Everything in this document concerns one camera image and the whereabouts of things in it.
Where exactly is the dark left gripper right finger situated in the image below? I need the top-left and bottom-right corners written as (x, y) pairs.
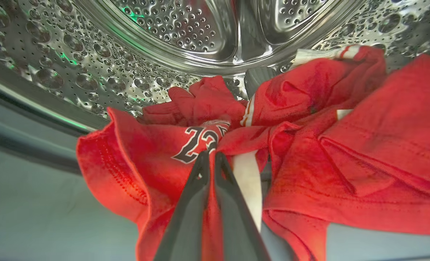
top-left (214, 152), bottom-right (271, 261)

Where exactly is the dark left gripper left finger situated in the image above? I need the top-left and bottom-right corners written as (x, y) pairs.
top-left (153, 150), bottom-right (211, 261)

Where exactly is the stainless steel washer drum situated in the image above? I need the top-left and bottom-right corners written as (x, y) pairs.
top-left (0, 0), bottom-right (430, 131)

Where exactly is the red basketball jersey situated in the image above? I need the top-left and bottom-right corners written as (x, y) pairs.
top-left (76, 45), bottom-right (430, 261)

